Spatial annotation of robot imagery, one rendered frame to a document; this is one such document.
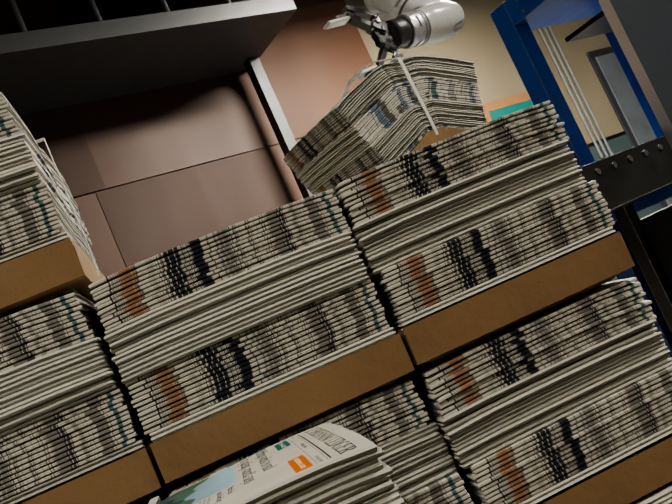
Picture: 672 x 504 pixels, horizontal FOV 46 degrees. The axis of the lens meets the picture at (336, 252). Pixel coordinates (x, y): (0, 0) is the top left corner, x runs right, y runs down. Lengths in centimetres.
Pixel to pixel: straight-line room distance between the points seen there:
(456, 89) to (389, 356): 111
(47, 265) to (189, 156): 420
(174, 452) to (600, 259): 52
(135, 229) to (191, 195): 43
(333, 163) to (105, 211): 310
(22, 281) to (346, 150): 99
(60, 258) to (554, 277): 54
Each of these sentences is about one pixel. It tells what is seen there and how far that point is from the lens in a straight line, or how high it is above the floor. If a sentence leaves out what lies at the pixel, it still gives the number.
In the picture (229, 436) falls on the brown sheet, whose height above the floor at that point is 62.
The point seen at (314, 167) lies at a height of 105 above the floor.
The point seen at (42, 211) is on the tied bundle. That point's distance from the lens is 88.
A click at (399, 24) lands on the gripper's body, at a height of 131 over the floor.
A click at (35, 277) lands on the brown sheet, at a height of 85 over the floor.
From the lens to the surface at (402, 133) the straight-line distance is 172.
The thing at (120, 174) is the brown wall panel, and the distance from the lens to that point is 486.
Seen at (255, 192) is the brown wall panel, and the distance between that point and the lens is 510.
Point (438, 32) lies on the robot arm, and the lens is 211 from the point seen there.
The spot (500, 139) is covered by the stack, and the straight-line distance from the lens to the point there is 95.
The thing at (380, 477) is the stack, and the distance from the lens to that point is 56.
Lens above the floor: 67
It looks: 6 degrees up
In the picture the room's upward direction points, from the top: 24 degrees counter-clockwise
